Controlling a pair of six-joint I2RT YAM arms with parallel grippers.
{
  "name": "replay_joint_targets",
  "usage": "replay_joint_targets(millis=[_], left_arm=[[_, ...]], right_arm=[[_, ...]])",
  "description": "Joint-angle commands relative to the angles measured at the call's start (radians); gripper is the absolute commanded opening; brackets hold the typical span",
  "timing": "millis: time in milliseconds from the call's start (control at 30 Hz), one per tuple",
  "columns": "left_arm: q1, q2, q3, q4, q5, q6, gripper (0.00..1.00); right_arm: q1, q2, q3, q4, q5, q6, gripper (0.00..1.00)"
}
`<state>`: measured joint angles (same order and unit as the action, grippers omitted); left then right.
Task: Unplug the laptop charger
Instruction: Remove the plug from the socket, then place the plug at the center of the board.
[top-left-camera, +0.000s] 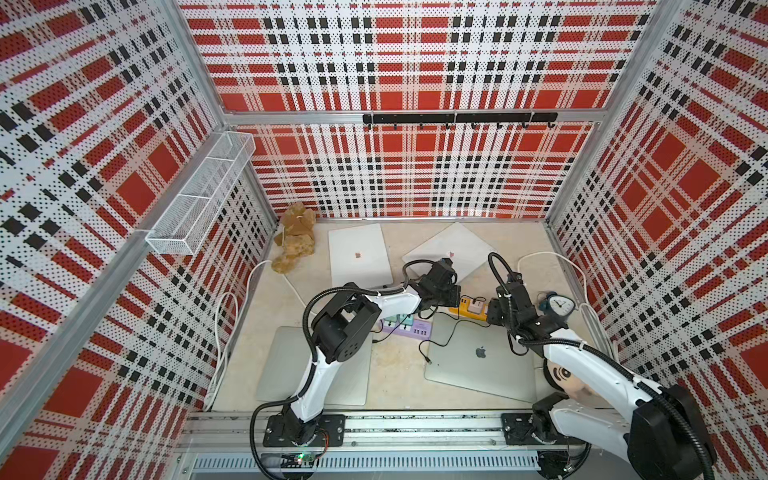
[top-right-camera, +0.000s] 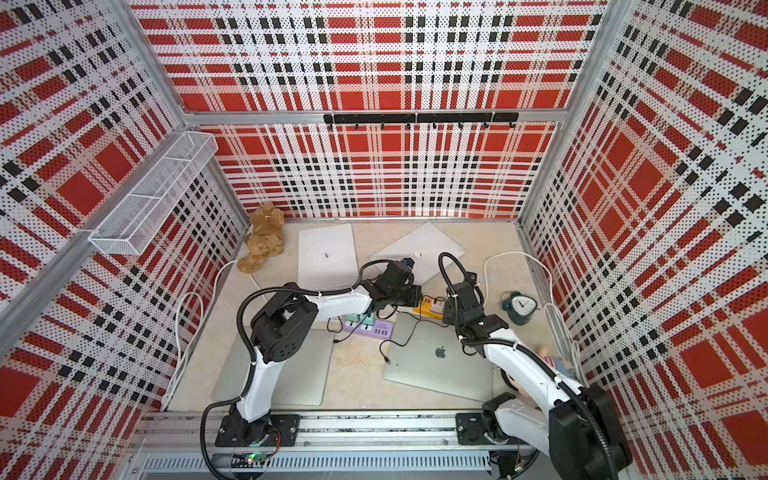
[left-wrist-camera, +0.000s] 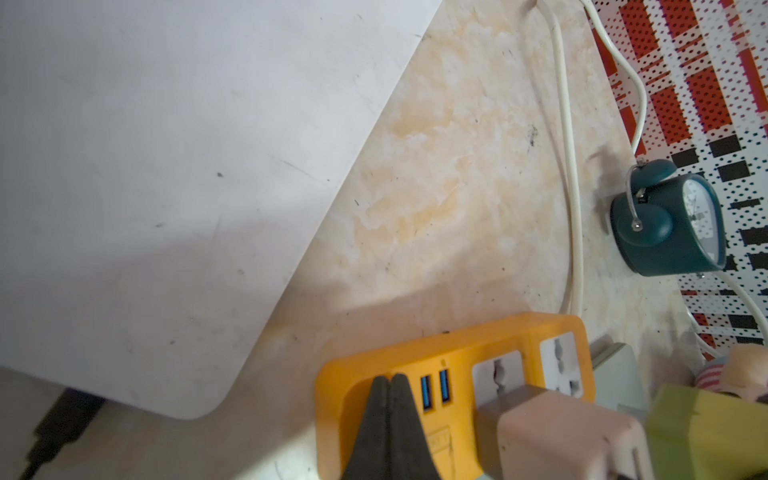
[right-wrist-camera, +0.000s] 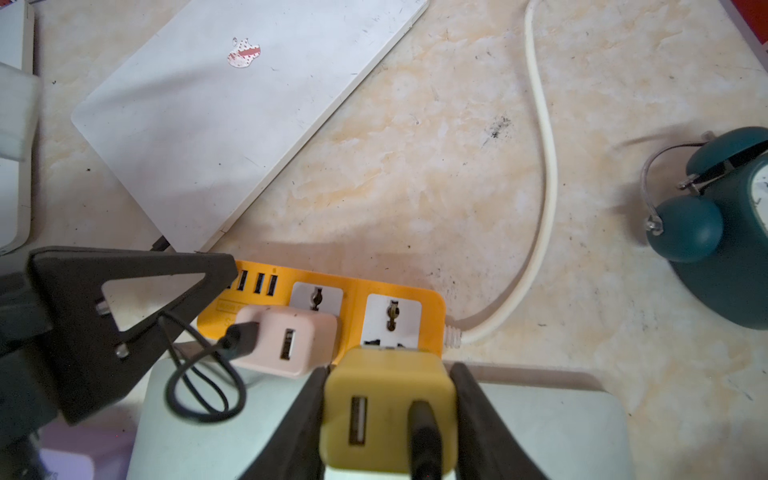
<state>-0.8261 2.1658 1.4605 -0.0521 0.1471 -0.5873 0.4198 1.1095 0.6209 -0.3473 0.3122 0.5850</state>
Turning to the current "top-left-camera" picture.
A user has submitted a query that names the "white power cable right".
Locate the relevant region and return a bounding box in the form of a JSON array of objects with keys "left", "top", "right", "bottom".
[{"left": 515, "top": 250, "right": 646, "bottom": 409}]

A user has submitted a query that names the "black charger cable yellow adapter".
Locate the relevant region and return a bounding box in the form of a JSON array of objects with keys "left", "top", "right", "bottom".
[{"left": 417, "top": 313, "right": 489, "bottom": 365}]

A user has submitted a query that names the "brown teddy bear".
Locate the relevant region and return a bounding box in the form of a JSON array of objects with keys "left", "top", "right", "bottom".
[{"left": 271, "top": 202, "right": 316, "bottom": 274}]

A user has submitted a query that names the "pink pig plush toy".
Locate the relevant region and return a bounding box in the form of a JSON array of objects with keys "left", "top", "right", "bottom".
[{"left": 543, "top": 359, "right": 595, "bottom": 399}]

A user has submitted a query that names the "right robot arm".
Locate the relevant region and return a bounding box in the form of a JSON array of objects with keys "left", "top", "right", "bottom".
[{"left": 491, "top": 272, "right": 717, "bottom": 479}]

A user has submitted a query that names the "silver laptop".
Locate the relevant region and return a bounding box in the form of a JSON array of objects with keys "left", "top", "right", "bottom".
[
  {"left": 424, "top": 313, "right": 536, "bottom": 402},
  {"left": 254, "top": 325, "right": 373, "bottom": 407}
]

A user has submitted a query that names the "white laptop left back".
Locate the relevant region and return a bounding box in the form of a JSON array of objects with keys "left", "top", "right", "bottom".
[{"left": 328, "top": 224, "right": 393, "bottom": 289}]

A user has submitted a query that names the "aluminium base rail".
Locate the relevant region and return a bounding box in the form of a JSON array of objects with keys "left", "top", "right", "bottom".
[{"left": 170, "top": 410, "right": 602, "bottom": 479}]

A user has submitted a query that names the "green charger adapter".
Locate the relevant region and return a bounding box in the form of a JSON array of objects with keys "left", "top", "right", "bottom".
[{"left": 383, "top": 315, "right": 414, "bottom": 330}]

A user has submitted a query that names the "white power cable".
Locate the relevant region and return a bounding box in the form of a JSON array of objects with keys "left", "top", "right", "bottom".
[
  {"left": 203, "top": 259, "right": 313, "bottom": 412},
  {"left": 515, "top": 250, "right": 646, "bottom": 409}
]

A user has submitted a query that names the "silver laptop front right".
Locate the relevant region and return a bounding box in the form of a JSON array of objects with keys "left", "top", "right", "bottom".
[{"left": 424, "top": 313, "right": 536, "bottom": 402}]

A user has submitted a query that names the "white laptop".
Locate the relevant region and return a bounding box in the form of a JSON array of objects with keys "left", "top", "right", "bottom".
[
  {"left": 328, "top": 224, "right": 393, "bottom": 289},
  {"left": 402, "top": 223, "right": 493, "bottom": 282}
]

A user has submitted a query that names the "teal alarm clock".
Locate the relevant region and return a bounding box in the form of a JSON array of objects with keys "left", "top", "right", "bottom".
[{"left": 539, "top": 292, "right": 577, "bottom": 318}]

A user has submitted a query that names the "white power cable left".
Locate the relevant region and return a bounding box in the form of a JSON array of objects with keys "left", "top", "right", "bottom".
[{"left": 203, "top": 259, "right": 313, "bottom": 412}]

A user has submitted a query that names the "black hook rail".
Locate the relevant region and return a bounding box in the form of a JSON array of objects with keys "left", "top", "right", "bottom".
[{"left": 362, "top": 112, "right": 559, "bottom": 126}]

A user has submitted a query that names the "yellow power strip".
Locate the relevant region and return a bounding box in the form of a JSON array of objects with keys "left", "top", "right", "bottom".
[{"left": 448, "top": 295, "right": 489, "bottom": 322}]

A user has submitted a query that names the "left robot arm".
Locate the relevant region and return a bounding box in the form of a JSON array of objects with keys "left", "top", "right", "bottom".
[{"left": 281, "top": 258, "right": 461, "bottom": 429}]

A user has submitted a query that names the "purple power strip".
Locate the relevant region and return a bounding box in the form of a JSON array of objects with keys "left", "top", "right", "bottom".
[{"left": 382, "top": 315, "right": 432, "bottom": 341}]

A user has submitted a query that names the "silver laptop front left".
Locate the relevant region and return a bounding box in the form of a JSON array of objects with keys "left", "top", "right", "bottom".
[{"left": 254, "top": 325, "right": 373, "bottom": 407}]

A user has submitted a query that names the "white laptop right back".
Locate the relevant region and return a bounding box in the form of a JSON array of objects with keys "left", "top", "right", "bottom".
[{"left": 402, "top": 223, "right": 493, "bottom": 282}]

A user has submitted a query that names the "pink charger adapter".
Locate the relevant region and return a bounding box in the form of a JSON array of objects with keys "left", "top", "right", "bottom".
[{"left": 467, "top": 300, "right": 485, "bottom": 315}]

